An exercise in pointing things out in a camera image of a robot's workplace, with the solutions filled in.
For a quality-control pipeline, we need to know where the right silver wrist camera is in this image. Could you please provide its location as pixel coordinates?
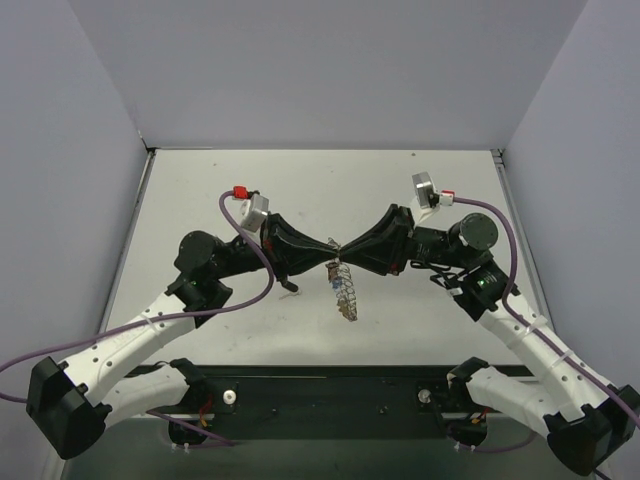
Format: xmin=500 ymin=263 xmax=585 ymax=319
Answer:
xmin=412 ymin=172 xmax=440 ymax=209

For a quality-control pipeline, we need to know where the metal ring disc with keyrings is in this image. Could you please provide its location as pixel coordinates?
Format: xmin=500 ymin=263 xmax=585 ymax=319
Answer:
xmin=325 ymin=257 xmax=358 ymax=322

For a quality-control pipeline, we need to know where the purple cable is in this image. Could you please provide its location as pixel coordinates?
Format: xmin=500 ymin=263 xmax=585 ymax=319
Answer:
xmin=0 ymin=192 xmax=276 ymax=404
xmin=452 ymin=197 xmax=640 ymax=431

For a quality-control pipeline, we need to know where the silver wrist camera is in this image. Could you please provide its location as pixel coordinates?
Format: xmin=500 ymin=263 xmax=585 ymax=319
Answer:
xmin=240 ymin=193 xmax=269 ymax=233
xmin=412 ymin=172 xmax=440 ymax=209

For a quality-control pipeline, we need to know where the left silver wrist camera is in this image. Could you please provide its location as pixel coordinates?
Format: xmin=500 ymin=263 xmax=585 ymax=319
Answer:
xmin=240 ymin=193 xmax=269 ymax=233

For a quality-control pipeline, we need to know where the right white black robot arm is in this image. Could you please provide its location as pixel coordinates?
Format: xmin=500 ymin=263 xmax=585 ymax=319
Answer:
xmin=339 ymin=205 xmax=639 ymax=476

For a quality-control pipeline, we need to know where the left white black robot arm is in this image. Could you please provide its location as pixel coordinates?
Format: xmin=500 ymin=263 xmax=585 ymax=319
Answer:
xmin=26 ymin=214 xmax=338 ymax=460

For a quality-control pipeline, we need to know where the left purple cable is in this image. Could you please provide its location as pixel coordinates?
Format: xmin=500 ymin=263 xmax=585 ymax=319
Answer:
xmin=0 ymin=192 xmax=276 ymax=404

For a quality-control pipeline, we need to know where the aluminium frame rail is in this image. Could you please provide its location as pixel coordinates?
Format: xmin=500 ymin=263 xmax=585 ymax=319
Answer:
xmin=59 ymin=377 xmax=599 ymax=421

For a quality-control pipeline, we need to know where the black key fob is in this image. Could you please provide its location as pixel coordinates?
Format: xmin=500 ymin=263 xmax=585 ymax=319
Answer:
xmin=281 ymin=282 xmax=299 ymax=293

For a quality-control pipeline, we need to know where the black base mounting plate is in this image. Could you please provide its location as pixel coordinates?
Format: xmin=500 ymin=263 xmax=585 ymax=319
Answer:
xmin=200 ymin=366 xmax=483 ymax=440

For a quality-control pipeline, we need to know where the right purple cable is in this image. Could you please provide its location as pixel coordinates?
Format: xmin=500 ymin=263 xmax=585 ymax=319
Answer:
xmin=452 ymin=197 xmax=640 ymax=431

